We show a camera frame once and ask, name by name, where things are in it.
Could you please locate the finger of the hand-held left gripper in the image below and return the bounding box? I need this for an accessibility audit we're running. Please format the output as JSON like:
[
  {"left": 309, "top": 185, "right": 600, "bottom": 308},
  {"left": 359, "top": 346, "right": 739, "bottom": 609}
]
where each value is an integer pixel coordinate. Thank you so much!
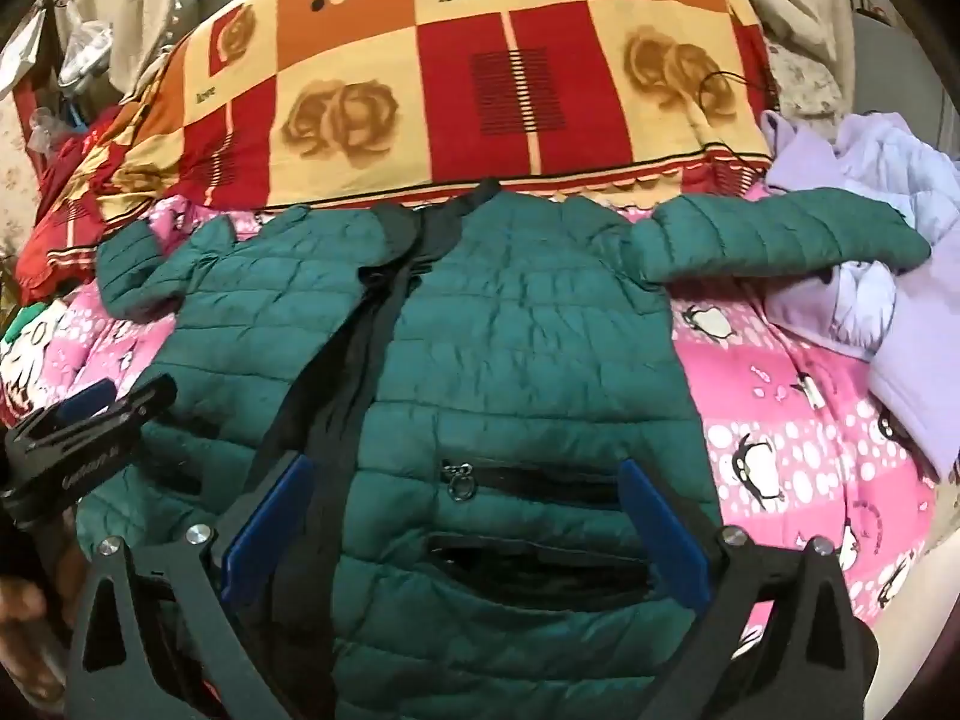
[
  {"left": 7, "top": 373, "right": 179, "bottom": 466},
  {"left": 52, "top": 379, "right": 121, "bottom": 425}
]

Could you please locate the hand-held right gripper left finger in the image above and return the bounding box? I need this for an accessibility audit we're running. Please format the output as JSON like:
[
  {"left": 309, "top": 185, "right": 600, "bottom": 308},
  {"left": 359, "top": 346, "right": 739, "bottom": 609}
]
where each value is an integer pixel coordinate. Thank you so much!
[{"left": 64, "top": 454, "right": 316, "bottom": 720}]

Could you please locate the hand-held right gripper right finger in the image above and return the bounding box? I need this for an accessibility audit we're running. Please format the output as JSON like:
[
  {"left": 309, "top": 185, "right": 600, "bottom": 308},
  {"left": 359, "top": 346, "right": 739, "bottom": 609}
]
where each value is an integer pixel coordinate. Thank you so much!
[{"left": 619, "top": 457, "right": 882, "bottom": 720}]

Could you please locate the green puffer jacket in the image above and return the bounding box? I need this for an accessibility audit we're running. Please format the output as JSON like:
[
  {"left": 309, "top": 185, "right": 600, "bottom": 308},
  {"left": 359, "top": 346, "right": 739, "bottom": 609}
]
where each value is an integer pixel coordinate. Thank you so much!
[{"left": 75, "top": 180, "right": 935, "bottom": 720}]

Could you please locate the person's left hand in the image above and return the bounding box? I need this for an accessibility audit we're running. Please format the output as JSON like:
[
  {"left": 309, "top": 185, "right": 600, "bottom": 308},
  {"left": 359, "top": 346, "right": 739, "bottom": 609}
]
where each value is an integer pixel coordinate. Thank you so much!
[{"left": 0, "top": 540, "right": 72, "bottom": 702}]

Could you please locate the pink penguin blanket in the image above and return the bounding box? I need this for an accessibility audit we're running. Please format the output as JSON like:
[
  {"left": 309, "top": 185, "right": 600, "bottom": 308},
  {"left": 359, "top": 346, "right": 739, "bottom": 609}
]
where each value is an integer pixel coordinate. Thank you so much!
[{"left": 0, "top": 187, "right": 938, "bottom": 661}]

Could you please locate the dark red garment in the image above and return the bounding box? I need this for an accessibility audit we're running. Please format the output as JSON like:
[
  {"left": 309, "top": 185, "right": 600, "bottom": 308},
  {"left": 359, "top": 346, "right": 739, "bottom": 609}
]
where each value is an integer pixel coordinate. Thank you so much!
[{"left": 34, "top": 109, "right": 128, "bottom": 230}]

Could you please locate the lilac jacket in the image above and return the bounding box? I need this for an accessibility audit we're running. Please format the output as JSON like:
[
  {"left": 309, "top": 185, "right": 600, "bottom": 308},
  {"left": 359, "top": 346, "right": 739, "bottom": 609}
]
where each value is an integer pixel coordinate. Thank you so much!
[{"left": 757, "top": 109, "right": 960, "bottom": 481}]

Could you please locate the clear plastic bag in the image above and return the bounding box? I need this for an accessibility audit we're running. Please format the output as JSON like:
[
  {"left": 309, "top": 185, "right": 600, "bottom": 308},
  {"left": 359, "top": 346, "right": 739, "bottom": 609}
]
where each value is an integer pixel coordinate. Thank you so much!
[{"left": 54, "top": 0, "right": 115, "bottom": 85}]

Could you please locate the red orange checkered rose quilt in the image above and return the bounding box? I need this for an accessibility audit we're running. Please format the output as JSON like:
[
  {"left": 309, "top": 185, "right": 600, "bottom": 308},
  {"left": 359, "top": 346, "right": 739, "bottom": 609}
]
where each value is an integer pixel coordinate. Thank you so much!
[{"left": 15, "top": 0, "right": 777, "bottom": 305}]

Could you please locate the black cable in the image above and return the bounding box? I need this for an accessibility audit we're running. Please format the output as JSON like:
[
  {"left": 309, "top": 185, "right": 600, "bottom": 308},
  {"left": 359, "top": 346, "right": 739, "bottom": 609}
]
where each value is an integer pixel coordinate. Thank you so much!
[{"left": 694, "top": 69, "right": 777, "bottom": 166}]

